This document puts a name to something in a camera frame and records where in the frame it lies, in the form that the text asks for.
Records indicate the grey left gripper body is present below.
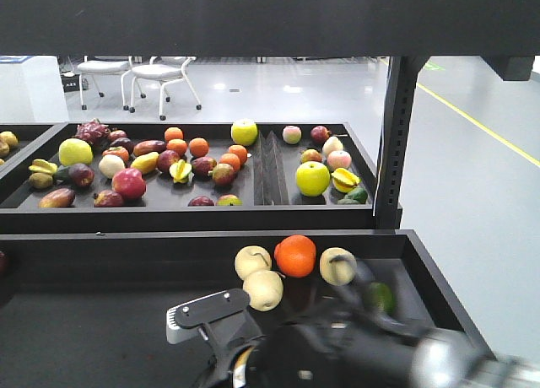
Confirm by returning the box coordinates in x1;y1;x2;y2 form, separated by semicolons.
165;288;499;388

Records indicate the green lime fruit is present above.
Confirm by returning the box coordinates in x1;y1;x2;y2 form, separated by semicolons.
364;282;396;315

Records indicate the orange fruit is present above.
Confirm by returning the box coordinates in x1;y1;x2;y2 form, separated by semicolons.
274;234;316;278

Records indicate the yellow star fruit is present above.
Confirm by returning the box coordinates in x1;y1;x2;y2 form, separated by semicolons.
331;168;361;194

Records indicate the black fruit display stand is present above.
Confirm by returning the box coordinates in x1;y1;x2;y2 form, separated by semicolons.
1;0;539;387

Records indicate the pale yellow pear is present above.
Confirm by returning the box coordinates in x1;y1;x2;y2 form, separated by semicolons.
235;245;272;280
242;270;284;312
319;247;358;286

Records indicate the large green apple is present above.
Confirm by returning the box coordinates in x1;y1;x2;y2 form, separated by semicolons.
230;119;258;147
295;161;330;197

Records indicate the red apple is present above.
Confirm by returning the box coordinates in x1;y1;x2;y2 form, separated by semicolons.
111;168;147;201

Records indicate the grey office chair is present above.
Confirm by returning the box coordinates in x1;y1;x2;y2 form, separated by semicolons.
76;56;147;110
127;56;202;121

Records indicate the yellow green pomelo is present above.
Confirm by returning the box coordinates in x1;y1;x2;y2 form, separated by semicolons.
58;138;94;166

